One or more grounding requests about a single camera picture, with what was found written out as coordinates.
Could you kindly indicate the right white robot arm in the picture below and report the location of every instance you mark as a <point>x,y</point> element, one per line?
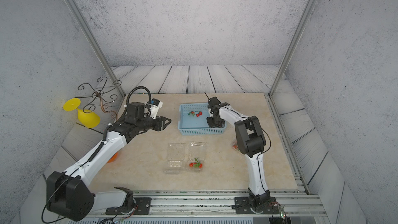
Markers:
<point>251,141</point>

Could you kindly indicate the dark wire jewellery stand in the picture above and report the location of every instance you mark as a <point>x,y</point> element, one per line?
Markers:
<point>98,97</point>

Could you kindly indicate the strawberry cluster left in basket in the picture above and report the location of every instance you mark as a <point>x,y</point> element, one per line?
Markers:
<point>195,113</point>

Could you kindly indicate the strawberries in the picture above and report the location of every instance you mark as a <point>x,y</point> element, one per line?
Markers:
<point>196,163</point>

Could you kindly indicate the clear clamshell container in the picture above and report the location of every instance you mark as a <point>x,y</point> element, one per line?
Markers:
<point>175,158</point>
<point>235,146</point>
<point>196,150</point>

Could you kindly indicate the aluminium frame post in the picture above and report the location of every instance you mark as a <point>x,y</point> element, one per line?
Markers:
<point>76,12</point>
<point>308,9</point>

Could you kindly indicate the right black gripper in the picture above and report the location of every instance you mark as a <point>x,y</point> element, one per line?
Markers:
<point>211,125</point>

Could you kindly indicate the light blue perforated basket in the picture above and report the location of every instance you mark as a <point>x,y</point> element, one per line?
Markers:
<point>192,125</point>

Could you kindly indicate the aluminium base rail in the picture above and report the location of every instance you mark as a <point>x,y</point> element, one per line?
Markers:
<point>287,207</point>

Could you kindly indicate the aluminium frame post right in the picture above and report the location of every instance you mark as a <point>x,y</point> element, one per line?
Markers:
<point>308,9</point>

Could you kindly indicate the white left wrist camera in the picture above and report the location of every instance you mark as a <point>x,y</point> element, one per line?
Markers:
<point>154,105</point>

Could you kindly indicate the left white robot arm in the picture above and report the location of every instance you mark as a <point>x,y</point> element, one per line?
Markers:
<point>68,193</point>

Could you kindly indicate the orange plastic bowl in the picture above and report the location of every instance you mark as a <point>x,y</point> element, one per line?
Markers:
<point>113,158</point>

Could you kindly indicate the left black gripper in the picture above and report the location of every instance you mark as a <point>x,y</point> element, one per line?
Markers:
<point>159,124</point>

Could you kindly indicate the yellow plastic goblet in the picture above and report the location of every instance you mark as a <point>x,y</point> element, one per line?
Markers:
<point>87,118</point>

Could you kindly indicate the aluminium frame post left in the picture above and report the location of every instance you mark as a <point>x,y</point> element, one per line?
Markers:
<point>76,12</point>

